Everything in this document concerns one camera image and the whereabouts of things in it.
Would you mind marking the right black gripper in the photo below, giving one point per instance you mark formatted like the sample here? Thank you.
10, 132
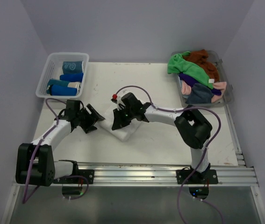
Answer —
118, 122

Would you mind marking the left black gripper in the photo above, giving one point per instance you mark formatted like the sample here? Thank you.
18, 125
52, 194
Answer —
89, 127

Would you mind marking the white towel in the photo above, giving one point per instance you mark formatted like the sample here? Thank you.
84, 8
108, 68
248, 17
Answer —
122, 134

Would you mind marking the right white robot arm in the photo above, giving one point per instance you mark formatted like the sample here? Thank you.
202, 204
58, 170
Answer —
192, 126

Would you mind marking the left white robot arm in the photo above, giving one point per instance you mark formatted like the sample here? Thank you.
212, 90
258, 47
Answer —
35, 163

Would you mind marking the dark blue rolled towel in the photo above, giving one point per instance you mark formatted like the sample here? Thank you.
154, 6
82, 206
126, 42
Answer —
72, 77

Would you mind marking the blue rolled towel front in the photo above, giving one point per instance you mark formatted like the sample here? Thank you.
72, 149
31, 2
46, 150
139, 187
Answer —
57, 90

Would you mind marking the teal and cream rolled towel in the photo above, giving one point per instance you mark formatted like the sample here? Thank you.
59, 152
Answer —
63, 83

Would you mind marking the teal rolled towel with swirl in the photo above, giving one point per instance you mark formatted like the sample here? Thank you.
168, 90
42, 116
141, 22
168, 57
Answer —
72, 67

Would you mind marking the white plastic basket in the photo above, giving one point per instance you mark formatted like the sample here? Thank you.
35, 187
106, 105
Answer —
53, 70

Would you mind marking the pink towel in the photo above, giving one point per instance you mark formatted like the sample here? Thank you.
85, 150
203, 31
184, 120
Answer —
218, 90

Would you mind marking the green towel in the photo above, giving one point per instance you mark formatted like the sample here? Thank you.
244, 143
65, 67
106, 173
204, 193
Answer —
177, 64

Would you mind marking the purple towel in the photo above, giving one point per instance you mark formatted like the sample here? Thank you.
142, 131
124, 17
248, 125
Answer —
189, 80

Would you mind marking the dark grey-blue towel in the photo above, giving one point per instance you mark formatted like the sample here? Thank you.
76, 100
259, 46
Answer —
200, 94

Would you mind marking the brown towel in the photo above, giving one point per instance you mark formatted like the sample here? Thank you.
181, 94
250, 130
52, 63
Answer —
200, 58

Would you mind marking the clear plastic bin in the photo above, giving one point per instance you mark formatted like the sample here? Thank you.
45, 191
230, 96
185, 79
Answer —
227, 97

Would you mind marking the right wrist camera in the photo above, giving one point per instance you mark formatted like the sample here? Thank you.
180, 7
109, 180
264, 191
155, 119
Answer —
117, 99

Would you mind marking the aluminium mounting rail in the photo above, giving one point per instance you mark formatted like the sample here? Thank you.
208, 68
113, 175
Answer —
149, 175

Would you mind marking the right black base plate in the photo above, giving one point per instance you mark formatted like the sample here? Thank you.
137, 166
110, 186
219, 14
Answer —
209, 176

